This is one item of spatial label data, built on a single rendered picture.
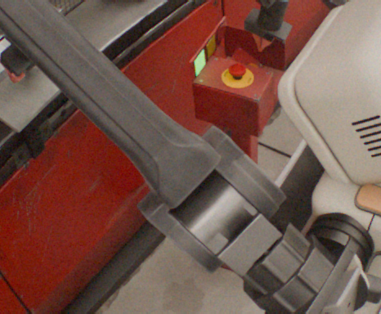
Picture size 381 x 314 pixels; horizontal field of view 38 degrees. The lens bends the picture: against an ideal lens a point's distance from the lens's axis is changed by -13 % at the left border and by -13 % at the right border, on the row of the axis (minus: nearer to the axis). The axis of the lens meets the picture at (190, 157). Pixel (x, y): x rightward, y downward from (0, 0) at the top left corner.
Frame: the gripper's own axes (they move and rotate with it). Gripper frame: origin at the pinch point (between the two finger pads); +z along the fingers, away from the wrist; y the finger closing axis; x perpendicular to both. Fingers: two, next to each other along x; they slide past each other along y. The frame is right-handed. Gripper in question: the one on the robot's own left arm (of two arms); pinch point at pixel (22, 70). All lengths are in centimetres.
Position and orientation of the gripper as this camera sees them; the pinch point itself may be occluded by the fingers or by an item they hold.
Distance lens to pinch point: 116.7
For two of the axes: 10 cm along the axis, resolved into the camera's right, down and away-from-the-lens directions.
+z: -3.4, 3.4, 8.8
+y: -5.9, 6.5, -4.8
